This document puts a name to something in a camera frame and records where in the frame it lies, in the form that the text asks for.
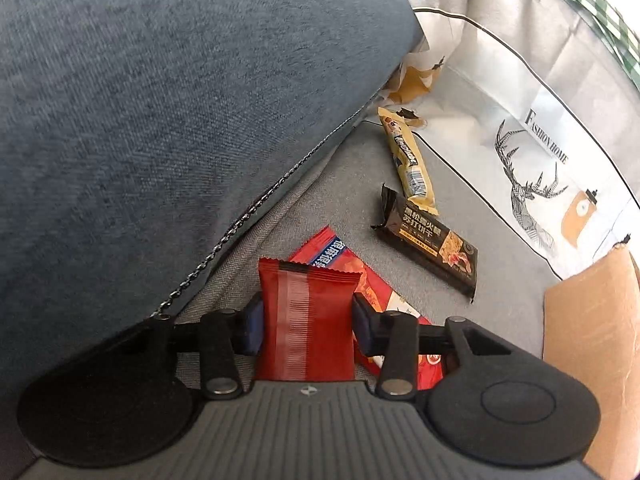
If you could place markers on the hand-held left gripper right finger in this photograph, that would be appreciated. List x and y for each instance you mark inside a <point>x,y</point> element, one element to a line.
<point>362,327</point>

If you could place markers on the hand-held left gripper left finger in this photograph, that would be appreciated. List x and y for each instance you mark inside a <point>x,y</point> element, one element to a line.
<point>252,327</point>

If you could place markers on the plain red snack packet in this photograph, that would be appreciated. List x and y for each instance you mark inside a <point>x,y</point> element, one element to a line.
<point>305,325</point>

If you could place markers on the brown cardboard box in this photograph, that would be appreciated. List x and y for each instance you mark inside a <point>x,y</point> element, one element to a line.
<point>595,335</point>

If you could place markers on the red orange printed snack packet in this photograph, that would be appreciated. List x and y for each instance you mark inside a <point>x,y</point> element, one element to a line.
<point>385,300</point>

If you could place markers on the black snack bar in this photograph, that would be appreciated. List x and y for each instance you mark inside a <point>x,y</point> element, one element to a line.
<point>425,240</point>

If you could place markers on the yellow snack bar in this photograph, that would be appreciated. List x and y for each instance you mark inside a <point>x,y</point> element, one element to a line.
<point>407,160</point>

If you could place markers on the blue fabric sofa cushion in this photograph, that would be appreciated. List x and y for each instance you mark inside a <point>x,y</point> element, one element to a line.
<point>150,110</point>

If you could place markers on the grey deer print cloth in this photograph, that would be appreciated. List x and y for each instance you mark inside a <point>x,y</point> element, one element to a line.
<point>500,85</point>

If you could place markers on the green checked cloth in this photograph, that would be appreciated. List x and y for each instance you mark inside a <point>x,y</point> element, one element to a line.
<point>610,25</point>

